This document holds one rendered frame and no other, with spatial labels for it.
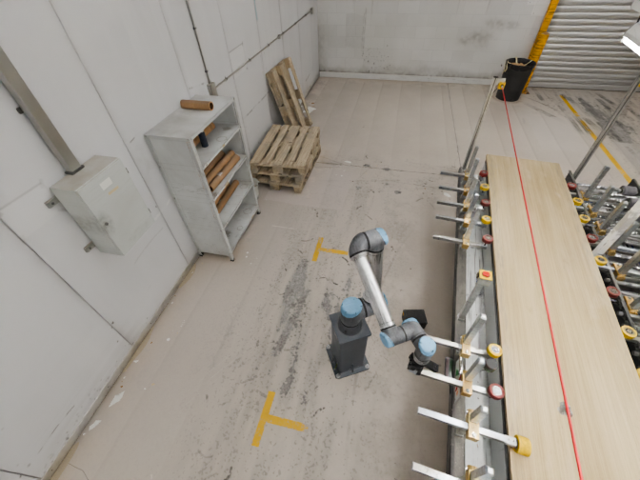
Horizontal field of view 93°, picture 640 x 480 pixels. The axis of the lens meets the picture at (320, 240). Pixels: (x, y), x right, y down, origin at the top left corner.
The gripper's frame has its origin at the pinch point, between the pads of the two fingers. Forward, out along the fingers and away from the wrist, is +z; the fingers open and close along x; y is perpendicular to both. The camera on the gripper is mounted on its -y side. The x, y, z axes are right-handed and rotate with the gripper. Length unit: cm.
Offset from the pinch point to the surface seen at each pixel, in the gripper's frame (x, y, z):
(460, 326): -49, -28, 12
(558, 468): 28, -67, -9
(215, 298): -50, 197, 87
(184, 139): -101, 214, -66
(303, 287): -92, 113, 85
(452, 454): 33.1, -25.6, 12.1
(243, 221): -156, 218, 74
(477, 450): 25, -41, 20
